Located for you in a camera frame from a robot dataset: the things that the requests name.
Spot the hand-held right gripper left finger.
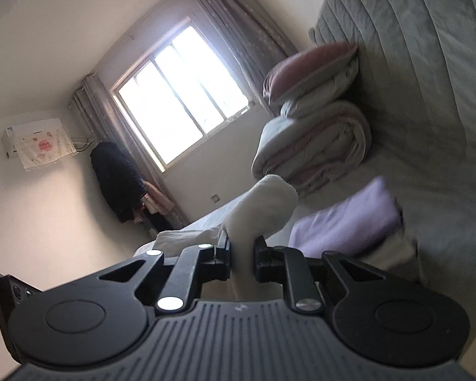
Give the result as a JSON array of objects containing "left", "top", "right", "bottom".
[{"left": 97, "top": 232, "right": 231, "bottom": 313}]

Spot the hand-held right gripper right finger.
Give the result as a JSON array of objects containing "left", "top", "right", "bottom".
[{"left": 254, "top": 236, "right": 416, "bottom": 312}]

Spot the pink hanging cloth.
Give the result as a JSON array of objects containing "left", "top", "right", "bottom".
[{"left": 143, "top": 180, "right": 175, "bottom": 217}]

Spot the purple folded cloth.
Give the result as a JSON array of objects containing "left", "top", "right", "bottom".
[{"left": 289, "top": 178, "right": 403, "bottom": 258}]

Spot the folded beige grey quilt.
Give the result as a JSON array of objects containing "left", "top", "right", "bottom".
[{"left": 251, "top": 101, "right": 373, "bottom": 198}]

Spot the dark hanging coat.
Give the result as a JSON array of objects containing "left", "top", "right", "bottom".
[{"left": 90, "top": 142, "right": 147, "bottom": 224}]

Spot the white folded cloth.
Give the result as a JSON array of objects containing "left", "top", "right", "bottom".
[{"left": 365, "top": 226, "right": 425, "bottom": 282}]

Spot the window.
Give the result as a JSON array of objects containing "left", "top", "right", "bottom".
[{"left": 110, "top": 26, "right": 250, "bottom": 165}]

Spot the bed with grey sheet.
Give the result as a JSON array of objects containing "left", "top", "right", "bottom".
[{"left": 134, "top": 155, "right": 476, "bottom": 326}]

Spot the grey curtain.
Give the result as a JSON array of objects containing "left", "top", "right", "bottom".
[
  {"left": 186, "top": 0, "right": 300, "bottom": 106},
  {"left": 69, "top": 75, "right": 183, "bottom": 223}
]

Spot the air conditioner with printed cover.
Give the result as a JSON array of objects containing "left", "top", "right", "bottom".
[{"left": 1, "top": 118, "right": 78, "bottom": 172}]

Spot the grey quilted headboard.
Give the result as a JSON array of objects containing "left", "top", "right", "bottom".
[{"left": 308, "top": 0, "right": 476, "bottom": 191}]

